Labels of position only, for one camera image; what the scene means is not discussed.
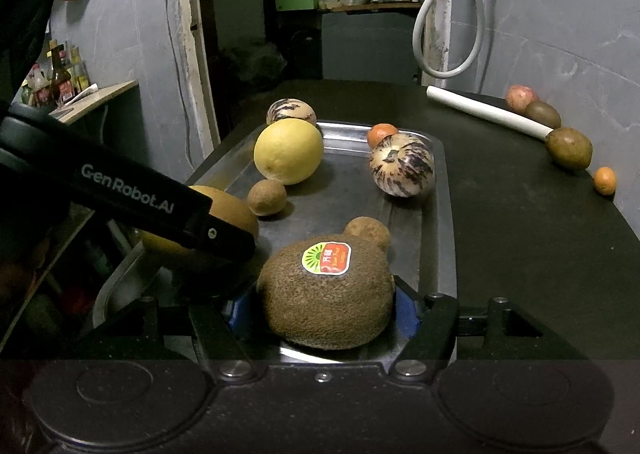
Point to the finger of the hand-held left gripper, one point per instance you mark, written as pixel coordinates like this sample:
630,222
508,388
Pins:
225,241

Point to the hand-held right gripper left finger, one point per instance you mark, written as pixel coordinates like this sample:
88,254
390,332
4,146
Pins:
237,309

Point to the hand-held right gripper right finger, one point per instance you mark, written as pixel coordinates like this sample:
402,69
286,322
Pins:
407,314

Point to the yellow-green kiwi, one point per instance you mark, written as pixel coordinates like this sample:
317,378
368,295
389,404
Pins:
235,216

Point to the small brown round fruit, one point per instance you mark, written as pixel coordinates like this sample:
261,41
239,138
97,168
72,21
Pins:
367,231
266,197

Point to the kiwi with round sticker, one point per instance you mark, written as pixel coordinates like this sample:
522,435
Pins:
325,304

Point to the yellow grapefruit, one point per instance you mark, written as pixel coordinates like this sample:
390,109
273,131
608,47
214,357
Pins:
287,152

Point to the metal tray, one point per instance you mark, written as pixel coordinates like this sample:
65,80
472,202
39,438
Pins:
340,204

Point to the striped pepino melon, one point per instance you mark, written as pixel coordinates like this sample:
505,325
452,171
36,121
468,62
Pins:
291,110
402,164

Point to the orange tangerine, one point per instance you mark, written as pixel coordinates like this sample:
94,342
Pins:
381,134

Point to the wooden counter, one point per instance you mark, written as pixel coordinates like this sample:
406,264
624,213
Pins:
105,97

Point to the dark sauce bottle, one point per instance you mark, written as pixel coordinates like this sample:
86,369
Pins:
61,79

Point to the pale yellow bottle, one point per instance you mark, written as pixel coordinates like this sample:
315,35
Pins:
79,69

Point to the red label bottle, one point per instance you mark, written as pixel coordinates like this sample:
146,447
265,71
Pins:
40,92

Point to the white tube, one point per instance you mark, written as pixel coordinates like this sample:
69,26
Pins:
480,109

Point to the brown kiwi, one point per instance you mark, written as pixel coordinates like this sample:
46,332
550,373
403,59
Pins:
544,114
569,148

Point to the small orange kumquat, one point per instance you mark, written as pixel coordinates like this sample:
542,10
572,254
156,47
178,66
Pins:
604,181

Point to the red apple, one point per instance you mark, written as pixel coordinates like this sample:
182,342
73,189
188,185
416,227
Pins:
520,98

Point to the dark cabinet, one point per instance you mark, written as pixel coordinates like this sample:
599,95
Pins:
370,44

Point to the wooden door frame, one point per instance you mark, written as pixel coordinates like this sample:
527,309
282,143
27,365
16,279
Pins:
192,34

